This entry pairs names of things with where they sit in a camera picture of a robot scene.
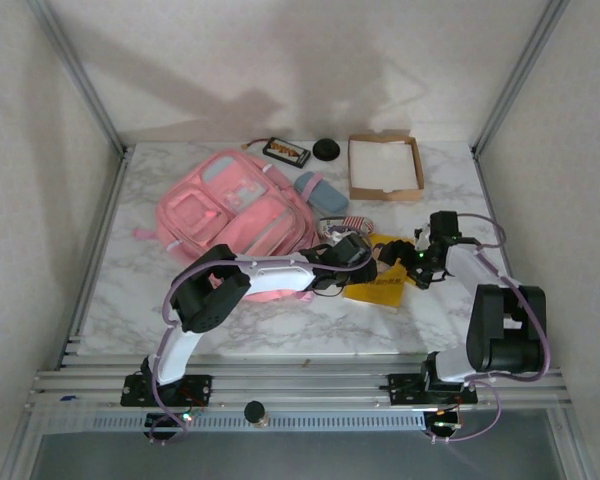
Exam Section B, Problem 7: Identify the flag print pencil case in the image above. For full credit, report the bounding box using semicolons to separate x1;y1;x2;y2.
318;214;376;239

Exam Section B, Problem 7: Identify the yellow book with cartoon cover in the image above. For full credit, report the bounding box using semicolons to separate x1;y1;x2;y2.
342;232;407;315

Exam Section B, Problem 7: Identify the blue oval case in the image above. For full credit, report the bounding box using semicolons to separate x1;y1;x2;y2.
293;170;350;214

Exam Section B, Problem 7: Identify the pink backpack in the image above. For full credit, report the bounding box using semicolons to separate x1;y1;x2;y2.
132;148;326;304

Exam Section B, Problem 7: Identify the brown cardboard tray box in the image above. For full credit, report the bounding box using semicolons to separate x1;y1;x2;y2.
347;130;425;202

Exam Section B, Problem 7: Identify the white paper sheet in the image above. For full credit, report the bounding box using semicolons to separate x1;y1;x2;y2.
350;138;421;191

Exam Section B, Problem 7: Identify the black round cap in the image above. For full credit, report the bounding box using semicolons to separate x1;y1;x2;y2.
313;138;341;162

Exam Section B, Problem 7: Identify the small black snack packet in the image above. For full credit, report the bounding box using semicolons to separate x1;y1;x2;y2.
239;137;312;169

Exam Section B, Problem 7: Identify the black round knob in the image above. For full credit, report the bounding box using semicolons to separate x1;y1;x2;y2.
243;400;271;430

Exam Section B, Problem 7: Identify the aluminium table side rail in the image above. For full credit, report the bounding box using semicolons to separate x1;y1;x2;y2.
54;147;131;371
472;147;539;366

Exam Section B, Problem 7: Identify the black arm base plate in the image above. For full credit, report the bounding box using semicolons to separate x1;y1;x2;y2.
120;374;214;407
387;372;479;407

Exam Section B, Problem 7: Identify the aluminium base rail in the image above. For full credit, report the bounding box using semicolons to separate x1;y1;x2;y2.
22;349;574;416

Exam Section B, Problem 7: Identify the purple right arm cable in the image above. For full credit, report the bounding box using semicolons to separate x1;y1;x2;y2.
419;213;551;444

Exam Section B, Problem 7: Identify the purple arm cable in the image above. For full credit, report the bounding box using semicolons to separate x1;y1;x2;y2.
147;247;376;446
419;213;551;444

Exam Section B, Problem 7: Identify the grey slotted cable duct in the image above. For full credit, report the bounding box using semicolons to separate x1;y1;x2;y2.
89;412;426;431

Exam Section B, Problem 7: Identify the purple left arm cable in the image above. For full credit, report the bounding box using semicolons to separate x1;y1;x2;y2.
147;247;376;446

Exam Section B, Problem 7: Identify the aluminium frame post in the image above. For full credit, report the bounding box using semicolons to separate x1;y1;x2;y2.
27;0;131;161
470;0;571;159

